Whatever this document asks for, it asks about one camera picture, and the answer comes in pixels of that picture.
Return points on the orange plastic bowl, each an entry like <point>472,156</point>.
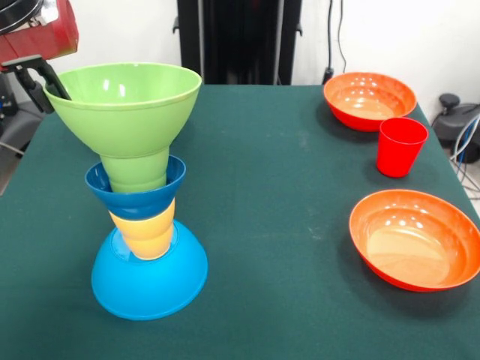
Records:
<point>369,101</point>
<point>412,243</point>

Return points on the dark blue plastic bowl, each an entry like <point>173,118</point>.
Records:
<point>142,206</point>

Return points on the black equipment box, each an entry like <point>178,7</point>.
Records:
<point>5,97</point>

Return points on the green stepped plastic cup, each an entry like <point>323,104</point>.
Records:
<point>138,172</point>

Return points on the red plastic cup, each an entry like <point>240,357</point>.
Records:
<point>401,150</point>

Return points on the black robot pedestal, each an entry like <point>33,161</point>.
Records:
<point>232,37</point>

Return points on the dark green tablecloth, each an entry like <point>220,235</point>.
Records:
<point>262,210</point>

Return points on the yellow stepped plastic cup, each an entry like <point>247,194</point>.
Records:
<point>150,240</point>

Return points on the light blue plastic bowl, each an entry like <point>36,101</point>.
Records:
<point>157,285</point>

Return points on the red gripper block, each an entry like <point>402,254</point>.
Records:
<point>37,41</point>

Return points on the light green plastic bowl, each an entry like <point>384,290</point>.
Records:
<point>127,120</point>

